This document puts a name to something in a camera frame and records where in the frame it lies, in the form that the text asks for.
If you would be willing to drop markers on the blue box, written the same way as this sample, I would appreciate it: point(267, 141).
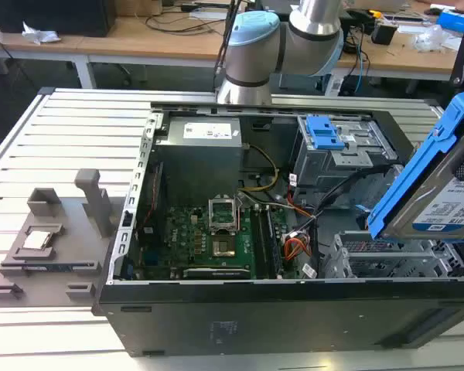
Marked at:
point(452, 21)

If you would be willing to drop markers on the black computer box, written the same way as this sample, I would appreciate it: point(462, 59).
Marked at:
point(50, 15)

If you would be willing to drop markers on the metal disk bay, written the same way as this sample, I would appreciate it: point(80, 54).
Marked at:
point(371, 259)

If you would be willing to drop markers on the metal drive cage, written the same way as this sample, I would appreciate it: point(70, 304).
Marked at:
point(332, 166)

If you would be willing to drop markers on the silver CPU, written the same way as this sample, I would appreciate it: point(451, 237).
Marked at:
point(36, 240)

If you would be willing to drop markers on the hard disk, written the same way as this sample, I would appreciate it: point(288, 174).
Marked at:
point(417, 174)

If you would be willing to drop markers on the RAM stick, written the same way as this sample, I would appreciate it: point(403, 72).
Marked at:
point(58, 267)

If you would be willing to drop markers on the crumpled white paper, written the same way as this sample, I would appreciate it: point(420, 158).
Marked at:
point(38, 34)

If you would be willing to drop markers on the clear plastic bag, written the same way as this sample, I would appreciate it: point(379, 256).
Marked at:
point(433, 38)

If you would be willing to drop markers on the grey power supply unit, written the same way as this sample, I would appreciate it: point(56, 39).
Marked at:
point(201, 154)

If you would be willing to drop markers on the black open PC case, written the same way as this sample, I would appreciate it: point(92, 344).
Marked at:
point(255, 320)

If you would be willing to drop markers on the small black box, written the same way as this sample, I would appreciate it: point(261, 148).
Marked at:
point(383, 34)

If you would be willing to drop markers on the green motherboard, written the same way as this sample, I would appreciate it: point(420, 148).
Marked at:
point(185, 239)

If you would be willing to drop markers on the grey parts rack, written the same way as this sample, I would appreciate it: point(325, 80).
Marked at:
point(73, 239)

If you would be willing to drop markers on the wooden desk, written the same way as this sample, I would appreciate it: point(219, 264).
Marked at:
point(139, 42)

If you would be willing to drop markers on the blue drive cage latch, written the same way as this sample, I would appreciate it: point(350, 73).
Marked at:
point(325, 133)

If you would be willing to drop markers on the black graphics card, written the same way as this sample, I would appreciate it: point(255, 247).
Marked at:
point(216, 273)

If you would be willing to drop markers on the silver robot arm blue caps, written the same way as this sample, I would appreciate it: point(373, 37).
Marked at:
point(255, 50)

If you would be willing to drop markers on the RAM slot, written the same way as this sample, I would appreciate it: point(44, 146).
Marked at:
point(260, 243)

